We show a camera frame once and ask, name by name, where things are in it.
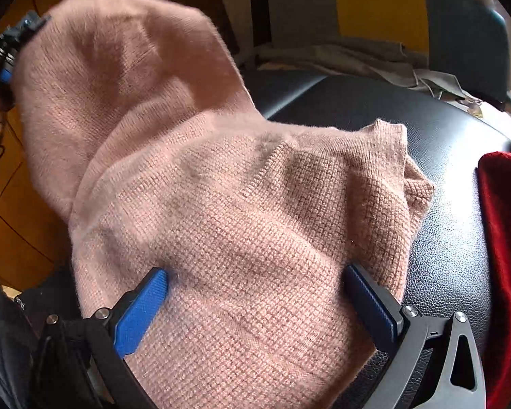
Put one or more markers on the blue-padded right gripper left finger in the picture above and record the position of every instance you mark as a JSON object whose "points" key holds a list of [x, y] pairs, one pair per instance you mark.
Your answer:
{"points": [[80, 363]]}

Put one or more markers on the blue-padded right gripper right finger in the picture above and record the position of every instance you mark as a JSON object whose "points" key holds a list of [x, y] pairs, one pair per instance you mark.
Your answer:
{"points": [[453, 376]]}

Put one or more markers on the pink knitted sweater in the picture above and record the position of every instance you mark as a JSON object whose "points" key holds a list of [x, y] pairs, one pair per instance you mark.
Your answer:
{"points": [[140, 134]]}

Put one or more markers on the red knitted garment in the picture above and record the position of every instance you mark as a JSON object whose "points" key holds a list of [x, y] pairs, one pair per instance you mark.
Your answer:
{"points": [[494, 183]]}

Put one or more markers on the grey garment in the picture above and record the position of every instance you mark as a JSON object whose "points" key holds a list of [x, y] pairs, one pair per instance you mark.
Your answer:
{"points": [[384, 61]]}

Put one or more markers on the grey yellow blue cushion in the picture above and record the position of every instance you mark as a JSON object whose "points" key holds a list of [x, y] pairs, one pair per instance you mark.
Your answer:
{"points": [[462, 37]]}

